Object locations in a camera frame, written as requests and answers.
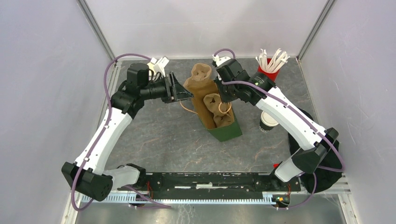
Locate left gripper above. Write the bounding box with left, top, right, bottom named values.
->
left=141, top=71, right=194, bottom=104

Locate brown paper bag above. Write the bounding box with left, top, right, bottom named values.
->
left=184, top=78, right=242, bottom=142

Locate cardboard cup carrier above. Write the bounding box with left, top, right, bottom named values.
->
left=191, top=63, right=212, bottom=81
left=204, top=93, right=234, bottom=128

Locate white cup lid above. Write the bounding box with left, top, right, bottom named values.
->
left=261, top=112, right=279, bottom=127

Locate black paper coffee cup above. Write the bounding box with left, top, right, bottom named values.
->
left=259, top=119, right=278, bottom=133

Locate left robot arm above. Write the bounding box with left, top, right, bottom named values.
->
left=61, top=63, right=193, bottom=202

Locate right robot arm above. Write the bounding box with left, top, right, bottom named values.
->
left=213, top=56, right=339, bottom=190

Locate red straw holder cup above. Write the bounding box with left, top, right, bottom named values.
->
left=256, top=58, right=281, bottom=81

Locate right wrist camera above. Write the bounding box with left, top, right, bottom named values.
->
left=212, top=55, right=231, bottom=68

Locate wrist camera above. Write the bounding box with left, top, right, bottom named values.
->
left=147, top=56, right=169, bottom=75
left=212, top=55, right=231, bottom=68

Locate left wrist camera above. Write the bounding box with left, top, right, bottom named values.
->
left=147, top=56, right=169, bottom=75

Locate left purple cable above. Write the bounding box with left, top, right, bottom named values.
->
left=70, top=53, right=174, bottom=212

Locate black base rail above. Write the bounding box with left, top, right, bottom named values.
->
left=132, top=172, right=301, bottom=200

